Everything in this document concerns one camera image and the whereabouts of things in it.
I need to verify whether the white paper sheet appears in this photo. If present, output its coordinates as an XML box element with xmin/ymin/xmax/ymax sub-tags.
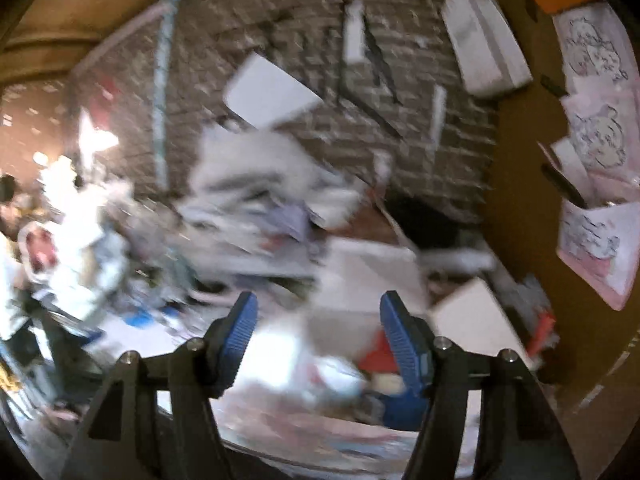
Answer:
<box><xmin>317</xmin><ymin>237</ymin><xmax>432</xmax><ymax>323</ymax></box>

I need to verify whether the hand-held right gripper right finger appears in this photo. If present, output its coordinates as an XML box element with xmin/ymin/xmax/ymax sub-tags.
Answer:
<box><xmin>379</xmin><ymin>291</ymin><xmax>581</xmax><ymax>480</ymax></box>

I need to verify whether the large white plush toy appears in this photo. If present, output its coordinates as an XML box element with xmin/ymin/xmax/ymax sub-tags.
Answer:
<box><xmin>10</xmin><ymin>157</ymin><xmax>132</xmax><ymax>326</ymax></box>

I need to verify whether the white wall card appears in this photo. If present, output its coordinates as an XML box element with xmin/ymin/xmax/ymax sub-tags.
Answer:
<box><xmin>222</xmin><ymin>54</ymin><xmax>326</xmax><ymax>130</ymax></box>

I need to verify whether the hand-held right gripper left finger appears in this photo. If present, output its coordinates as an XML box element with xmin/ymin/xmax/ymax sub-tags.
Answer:
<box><xmin>60</xmin><ymin>291</ymin><xmax>259</xmax><ymax>480</ymax></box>

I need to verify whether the teddy bear red hat blue coat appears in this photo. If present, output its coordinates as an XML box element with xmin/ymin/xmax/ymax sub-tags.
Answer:
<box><xmin>320</xmin><ymin>332</ymin><xmax>436</xmax><ymax>433</ymax></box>

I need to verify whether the white box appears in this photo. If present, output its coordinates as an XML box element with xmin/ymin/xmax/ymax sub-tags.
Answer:
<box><xmin>431</xmin><ymin>277</ymin><xmax>534</xmax><ymax>363</ymax></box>

